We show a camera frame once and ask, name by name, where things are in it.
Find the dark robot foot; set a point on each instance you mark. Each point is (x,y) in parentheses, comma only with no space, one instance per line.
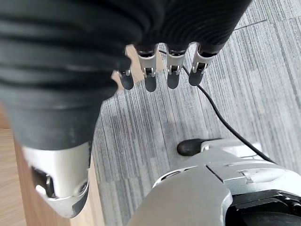
(189,147)

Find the silver robot leg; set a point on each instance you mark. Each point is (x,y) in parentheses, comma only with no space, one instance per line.
(218,188)

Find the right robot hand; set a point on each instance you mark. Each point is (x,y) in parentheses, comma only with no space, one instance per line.
(70,58)

